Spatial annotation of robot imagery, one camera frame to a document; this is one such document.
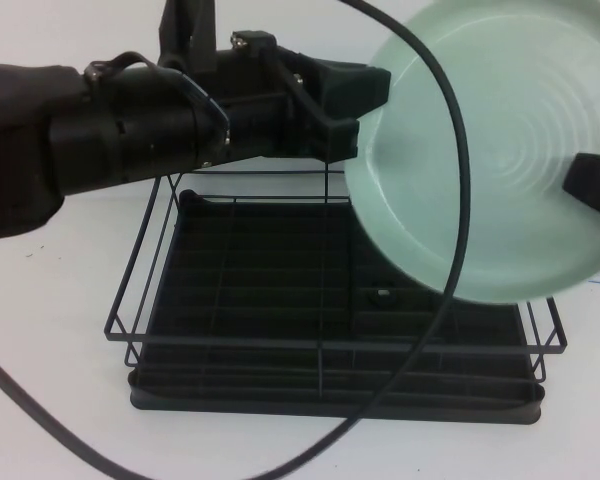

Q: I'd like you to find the right gripper short black finger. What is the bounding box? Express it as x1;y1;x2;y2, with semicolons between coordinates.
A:
561;152;600;227

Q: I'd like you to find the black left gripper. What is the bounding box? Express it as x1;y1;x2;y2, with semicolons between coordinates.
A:
213;29;393;162

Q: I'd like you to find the pale green round plate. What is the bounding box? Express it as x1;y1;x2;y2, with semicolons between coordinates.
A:
342;0;600;306

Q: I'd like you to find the long thick black cable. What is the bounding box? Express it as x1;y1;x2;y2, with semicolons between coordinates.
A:
0;0;470;480

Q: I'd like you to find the black wire dish rack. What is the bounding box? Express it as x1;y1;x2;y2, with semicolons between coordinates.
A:
103;167;567;396

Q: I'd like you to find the short black wrist cable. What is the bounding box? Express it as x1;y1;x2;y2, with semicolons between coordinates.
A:
87;52;231;146

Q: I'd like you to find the black plastic drip tray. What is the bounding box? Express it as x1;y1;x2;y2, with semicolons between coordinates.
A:
128;188;546;426

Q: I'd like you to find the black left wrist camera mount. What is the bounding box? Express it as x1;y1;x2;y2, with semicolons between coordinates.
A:
154;0;217;71

